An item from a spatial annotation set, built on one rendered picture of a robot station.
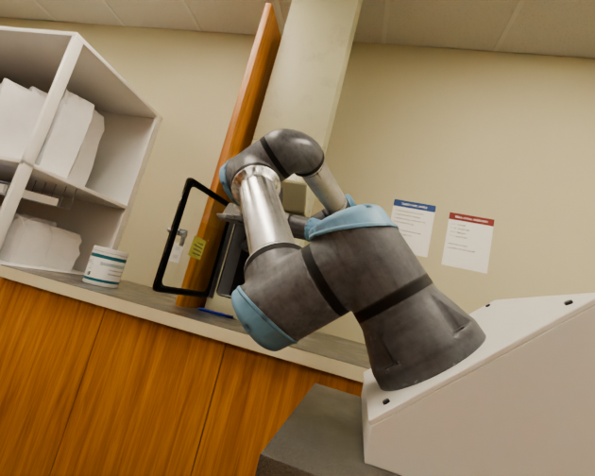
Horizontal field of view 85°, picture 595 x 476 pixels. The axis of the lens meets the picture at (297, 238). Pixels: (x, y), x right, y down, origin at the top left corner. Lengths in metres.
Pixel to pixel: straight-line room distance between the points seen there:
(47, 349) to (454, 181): 1.89
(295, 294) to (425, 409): 0.20
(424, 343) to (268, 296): 0.20
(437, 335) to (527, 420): 0.11
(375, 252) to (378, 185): 1.41
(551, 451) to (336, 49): 1.58
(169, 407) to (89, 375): 0.30
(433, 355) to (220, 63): 2.25
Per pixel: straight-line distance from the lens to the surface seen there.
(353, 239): 0.43
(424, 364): 0.41
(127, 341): 1.25
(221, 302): 1.38
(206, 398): 1.13
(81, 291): 1.33
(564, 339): 0.43
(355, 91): 2.11
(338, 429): 0.47
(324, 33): 1.79
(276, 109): 1.58
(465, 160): 1.96
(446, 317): 0.45
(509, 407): 0.41
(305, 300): 0.44
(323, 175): 0.90
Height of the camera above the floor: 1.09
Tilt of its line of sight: 10 degrees up
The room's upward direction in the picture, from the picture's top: 14 degrees clockwise
